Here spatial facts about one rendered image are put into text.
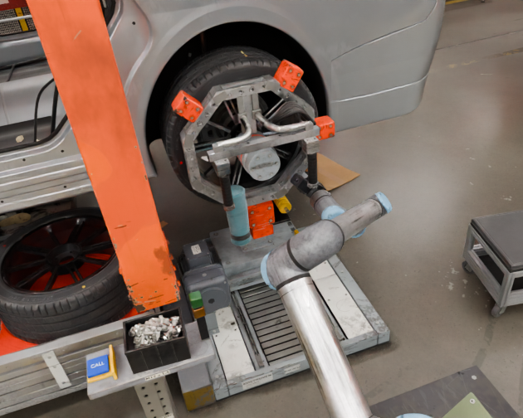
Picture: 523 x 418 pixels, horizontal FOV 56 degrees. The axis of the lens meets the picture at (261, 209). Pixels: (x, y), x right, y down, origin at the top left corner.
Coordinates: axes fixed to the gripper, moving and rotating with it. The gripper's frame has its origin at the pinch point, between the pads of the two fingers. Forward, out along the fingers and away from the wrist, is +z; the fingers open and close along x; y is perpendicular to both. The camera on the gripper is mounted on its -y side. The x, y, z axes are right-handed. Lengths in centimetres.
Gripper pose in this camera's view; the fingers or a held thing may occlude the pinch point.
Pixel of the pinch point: (297, 172)
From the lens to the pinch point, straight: 221.9
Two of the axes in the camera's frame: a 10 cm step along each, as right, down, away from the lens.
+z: -3.1, -5.4, 7.8
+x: 6.0, -7.5, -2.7
